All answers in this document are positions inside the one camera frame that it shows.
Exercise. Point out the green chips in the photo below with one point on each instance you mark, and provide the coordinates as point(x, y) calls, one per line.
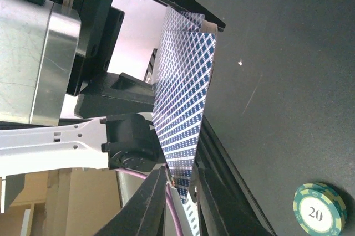
point(319, 209)

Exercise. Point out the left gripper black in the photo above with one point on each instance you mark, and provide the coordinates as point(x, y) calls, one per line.
point(99, 92)

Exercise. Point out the black aluminium rail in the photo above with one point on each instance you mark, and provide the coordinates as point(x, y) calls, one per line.
point(212, 155)

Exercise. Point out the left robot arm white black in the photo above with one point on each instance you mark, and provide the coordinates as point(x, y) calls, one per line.
point(71, 112)

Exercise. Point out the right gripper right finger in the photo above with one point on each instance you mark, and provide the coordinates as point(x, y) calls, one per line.
point(220, 213)

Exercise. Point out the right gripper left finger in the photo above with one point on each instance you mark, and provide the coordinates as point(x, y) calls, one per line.
point(144, 213)

